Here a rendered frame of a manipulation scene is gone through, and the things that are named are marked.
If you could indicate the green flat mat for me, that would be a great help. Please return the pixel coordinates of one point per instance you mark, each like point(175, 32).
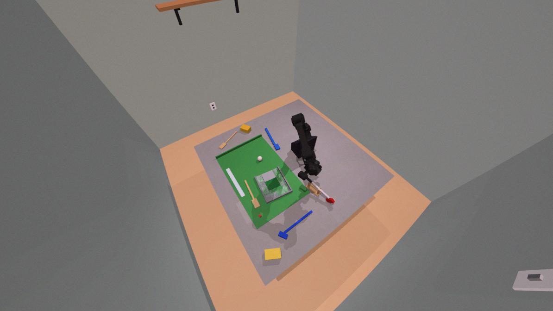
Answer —
point(244, 165)

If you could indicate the white flat bar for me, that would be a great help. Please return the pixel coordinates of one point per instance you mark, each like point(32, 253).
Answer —
point(235, 182)

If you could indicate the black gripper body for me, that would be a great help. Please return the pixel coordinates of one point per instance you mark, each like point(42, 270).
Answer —
point(304, 175)

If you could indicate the yellow rectangular block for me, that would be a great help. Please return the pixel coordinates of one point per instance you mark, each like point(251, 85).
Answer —
point(271, 254)

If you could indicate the orange block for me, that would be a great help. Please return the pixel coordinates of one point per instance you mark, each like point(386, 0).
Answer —
point(245, 128)

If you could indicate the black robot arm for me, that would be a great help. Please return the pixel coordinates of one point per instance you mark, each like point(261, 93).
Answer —
point(304, 133)

